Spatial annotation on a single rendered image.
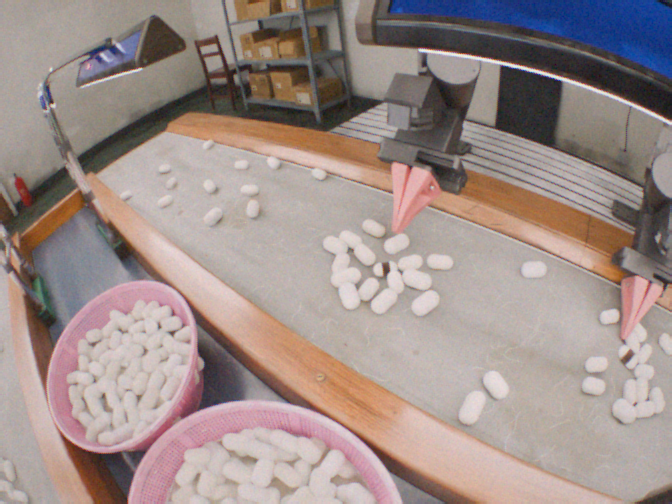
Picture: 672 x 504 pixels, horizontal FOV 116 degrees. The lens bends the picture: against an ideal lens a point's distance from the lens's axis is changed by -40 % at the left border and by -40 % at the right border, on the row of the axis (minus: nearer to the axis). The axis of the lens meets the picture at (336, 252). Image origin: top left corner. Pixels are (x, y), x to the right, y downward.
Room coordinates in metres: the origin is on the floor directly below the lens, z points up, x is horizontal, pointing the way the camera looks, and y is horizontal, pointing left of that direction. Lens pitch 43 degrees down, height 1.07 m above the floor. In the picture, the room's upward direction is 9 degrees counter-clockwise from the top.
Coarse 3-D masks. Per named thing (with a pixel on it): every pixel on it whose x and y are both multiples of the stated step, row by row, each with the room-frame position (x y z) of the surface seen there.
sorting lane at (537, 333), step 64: (192, 192) 0.61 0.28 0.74; (320, 192) 0.52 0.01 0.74; (384, 192) 0.48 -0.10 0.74; (192, 256) 0.40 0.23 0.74; (256, 256) 0.38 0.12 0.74; (320, 256) 0.35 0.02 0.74; (384, 256) 0.33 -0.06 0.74; (512, 256) 0.29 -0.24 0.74; (320, 320) 0.24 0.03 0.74; (384, 320) 0.23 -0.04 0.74; (448, 320) 0.21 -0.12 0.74; (512, 320) 0.19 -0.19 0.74; (576, 320) 0.16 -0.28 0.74; (640, 320) 0.12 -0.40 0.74; (384, 384) 0.15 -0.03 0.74; (448, 384) 0.13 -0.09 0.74; (512, 384) 0.11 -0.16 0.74; (576, 384) 0.08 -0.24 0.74; (512, 448) 0.04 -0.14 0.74; (576, 448) 0.01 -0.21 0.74; (640, 448) -0.04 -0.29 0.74
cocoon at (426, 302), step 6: (426, 294) 0.24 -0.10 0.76; (432, 294) 0.24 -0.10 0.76; (414, 300) 0.24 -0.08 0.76; (420, 300) 0.23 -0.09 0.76; (426, 300) 0.23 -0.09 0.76; (432, 300) 0.23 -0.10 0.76; (438, 300) 0.23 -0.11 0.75; (414, 306) 0.23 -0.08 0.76; (420, 306) 0.22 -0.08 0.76; (426, 306) 0.22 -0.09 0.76; (432, 306) 0.23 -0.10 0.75; (414, 312) 0.22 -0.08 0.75; (420, 312) 0.22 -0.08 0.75; (426, 312) 0.22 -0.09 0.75
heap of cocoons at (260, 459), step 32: (224, 448) 0.10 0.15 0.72; (256, 448) 0.09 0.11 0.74; (288, 448) 0.09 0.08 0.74; (320, 448) 0.09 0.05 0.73; (192, 480) 0.06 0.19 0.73; (224, 480) 0.06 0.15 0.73; (256, 480) 0.06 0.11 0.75; (288, 480) 0.06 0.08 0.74; (320, 480) 0.05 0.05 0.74; (352, 480) 0.05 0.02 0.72
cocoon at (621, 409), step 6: (618, 402) 0.03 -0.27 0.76; (624, 402) 0.03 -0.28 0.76; (612, 408) 0.03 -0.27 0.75; (618, 408) 0.03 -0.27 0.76; (624, 408) 0.02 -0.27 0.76; (630, 408) 0.02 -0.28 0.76; (618, 414) 0.02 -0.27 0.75; (624, 414) 0.02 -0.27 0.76; (630, 414) 0.01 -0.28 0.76; (636, 414) 0.01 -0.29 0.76; (624, 420) 0.01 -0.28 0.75; (630, 420) 0.00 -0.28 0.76
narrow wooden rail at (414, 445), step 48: (96, 192) 0.71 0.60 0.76; (144, 240) 0.44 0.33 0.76; (192, 288) 0.31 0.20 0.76; (240, 336) 0.22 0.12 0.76; (288, 336) 0.21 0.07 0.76; (288, 384) 0.15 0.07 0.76; (336, 384) 0.14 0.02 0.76; (384, 432) 0.09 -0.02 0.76; (432, 432) 0.08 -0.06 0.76; (432, 480) 0.03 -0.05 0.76; (480, 480) 0.02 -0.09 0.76; (528, 480) 0.00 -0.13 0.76
